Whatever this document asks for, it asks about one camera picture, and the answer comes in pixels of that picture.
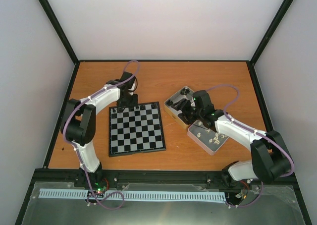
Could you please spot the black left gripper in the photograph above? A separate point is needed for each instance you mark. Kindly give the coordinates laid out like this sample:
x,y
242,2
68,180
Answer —
x,y
133,104

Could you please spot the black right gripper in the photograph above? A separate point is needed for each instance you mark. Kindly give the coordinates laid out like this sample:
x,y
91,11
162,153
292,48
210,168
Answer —
x,y
183,104

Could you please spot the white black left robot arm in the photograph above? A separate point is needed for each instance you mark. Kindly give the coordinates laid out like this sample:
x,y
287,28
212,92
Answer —
x,y
78,125

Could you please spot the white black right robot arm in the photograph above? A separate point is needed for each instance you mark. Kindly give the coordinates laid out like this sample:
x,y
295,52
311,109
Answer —
x,y
210,128

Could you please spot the black chess piece in tin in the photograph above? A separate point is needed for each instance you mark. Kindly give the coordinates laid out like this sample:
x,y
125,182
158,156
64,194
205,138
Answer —
x,y
169,103
184,91

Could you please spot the black white chess board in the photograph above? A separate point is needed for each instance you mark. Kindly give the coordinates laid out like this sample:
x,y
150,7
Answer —
x,y
132,131

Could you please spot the gold metal tin box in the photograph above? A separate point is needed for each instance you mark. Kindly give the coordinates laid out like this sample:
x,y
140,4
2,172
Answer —
x,y
176,115

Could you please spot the silver tin lid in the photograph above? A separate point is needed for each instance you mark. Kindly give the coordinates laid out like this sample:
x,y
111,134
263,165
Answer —
x,y
210,141

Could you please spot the light blue cable duct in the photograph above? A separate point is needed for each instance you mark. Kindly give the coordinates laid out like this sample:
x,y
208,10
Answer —
x,y
139,196

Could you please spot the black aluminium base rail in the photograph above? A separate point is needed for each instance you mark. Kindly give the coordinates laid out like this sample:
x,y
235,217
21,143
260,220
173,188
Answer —
x,y
119,178

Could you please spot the black frame post left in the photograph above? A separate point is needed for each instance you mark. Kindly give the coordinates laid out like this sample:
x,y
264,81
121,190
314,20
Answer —
x,y
59,30

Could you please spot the black frame post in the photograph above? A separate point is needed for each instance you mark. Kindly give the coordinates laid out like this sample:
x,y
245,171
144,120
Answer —
x,y
59,30
270,31

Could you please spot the black frame post right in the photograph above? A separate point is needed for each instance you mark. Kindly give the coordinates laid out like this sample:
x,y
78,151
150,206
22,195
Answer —
x,y
270,31

